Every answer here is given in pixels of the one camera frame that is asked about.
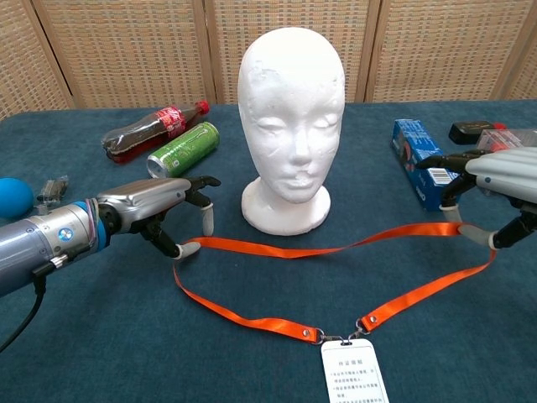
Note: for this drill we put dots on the green drink can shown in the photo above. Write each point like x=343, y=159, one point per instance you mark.
x=186, y=149

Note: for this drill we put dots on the white mannequin head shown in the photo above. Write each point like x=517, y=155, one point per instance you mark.
x=291, y=105

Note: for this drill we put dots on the clear box red contents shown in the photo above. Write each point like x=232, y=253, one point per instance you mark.
x=503, y=139

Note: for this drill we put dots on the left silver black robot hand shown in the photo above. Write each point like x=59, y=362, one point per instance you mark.
x=142, y=199

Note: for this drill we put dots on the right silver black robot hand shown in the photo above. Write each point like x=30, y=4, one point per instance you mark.
x=507, y=172

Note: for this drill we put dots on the woven wooden folding screen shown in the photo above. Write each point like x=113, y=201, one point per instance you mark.
x=126, y=50

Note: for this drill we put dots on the cola plastic bottle red cap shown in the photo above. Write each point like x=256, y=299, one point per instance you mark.
x=155, y=126

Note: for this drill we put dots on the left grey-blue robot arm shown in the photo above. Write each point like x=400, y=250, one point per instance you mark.
x=38, y=243

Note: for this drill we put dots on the blue ball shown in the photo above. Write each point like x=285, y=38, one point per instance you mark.
x=14, y=197

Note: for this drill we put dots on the white badge card holder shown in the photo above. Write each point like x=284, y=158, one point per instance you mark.
x=352, y=373

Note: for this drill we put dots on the blue felt table mat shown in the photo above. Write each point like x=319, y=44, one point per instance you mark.
x=126, y=336

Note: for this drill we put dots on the blue cookie box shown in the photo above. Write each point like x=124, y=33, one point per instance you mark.
x=413, y=142

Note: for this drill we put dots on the black case with red part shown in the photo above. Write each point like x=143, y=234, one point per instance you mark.
x=472, y=131

